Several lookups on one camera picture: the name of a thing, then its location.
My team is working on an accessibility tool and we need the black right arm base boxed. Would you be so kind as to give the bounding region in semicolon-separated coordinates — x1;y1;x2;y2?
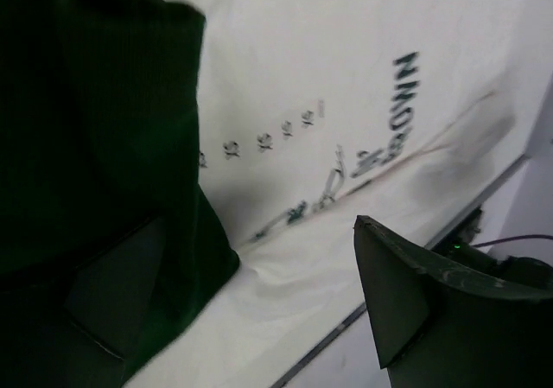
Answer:
432;207;552;287

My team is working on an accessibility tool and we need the white green raglan t-shirt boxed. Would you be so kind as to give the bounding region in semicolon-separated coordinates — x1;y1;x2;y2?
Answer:
1;0;552;387

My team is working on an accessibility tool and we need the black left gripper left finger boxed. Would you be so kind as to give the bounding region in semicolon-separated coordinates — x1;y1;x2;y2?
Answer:
1;218;166;387

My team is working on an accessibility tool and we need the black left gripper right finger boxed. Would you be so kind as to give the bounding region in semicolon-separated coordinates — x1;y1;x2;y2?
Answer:
354;216;552;388

